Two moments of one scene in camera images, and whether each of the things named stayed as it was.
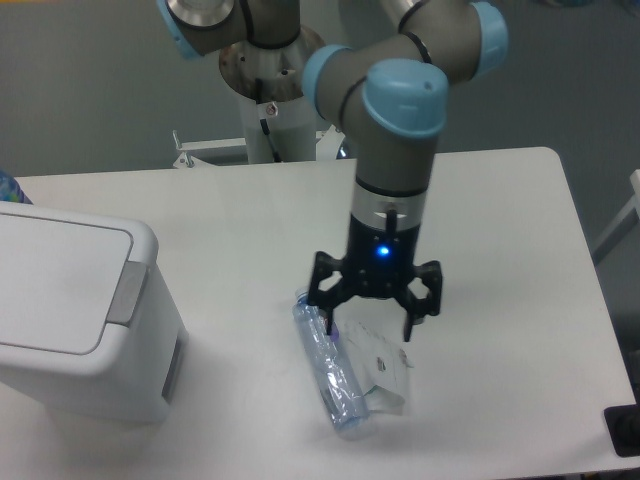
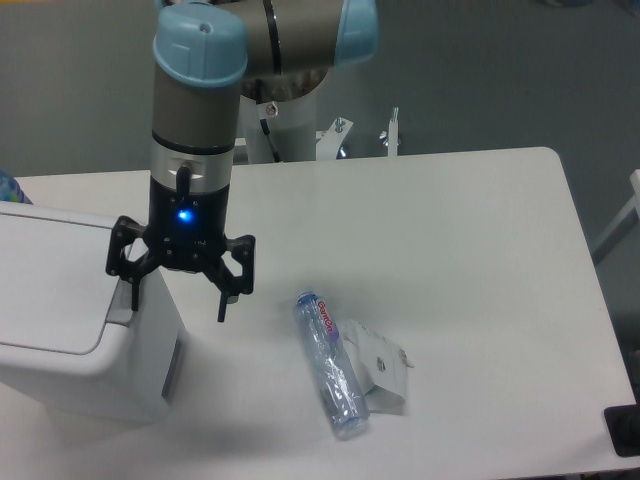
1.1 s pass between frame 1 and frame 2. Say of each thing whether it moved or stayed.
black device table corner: stayed
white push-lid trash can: stayed
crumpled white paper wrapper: stayed
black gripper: moved
